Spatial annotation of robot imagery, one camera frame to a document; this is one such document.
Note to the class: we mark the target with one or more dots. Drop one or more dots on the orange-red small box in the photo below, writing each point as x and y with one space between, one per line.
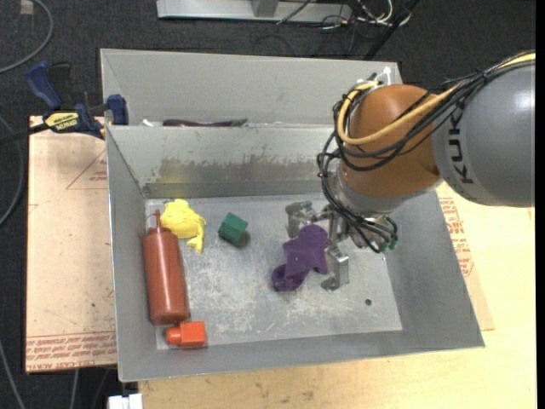
191 333

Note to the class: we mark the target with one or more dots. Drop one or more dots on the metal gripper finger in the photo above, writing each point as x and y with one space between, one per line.
298 209
342 271

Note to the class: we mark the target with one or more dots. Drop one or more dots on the yellow toy animal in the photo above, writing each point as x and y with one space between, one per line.
181 222

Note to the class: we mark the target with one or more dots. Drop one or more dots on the purple cloth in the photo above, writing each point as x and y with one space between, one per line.
304 254

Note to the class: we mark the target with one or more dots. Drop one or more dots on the red-brown squeeze bottle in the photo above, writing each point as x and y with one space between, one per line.
164 271

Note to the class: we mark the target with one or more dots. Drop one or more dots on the grey metal bin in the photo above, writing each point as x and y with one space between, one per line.
238 296

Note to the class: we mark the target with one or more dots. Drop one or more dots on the green block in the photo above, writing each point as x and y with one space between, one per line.
232 227

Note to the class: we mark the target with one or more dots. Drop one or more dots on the brown cardboard board, red print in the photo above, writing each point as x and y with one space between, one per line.
68 245

